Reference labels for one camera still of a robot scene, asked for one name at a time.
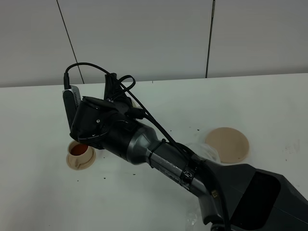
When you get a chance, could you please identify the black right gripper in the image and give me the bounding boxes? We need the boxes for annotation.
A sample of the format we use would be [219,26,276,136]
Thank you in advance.
[70,73,135,151]

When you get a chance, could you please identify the beige teapot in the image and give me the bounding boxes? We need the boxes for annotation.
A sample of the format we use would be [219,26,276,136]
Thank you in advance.
[131,100,138,108]

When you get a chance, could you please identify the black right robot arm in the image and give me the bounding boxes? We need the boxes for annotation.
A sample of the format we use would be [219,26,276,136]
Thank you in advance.
[63,73,308,231]

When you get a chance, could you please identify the beige round teapot tray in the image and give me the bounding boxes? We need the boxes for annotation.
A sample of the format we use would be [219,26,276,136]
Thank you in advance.
[205,127,250,164]

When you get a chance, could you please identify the beige near teacup with saucer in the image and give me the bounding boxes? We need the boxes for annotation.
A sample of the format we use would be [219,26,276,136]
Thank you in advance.
[66,141,96,170]

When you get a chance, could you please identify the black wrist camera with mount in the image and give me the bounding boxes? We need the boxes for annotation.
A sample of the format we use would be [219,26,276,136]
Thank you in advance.
[63,85,81,129]

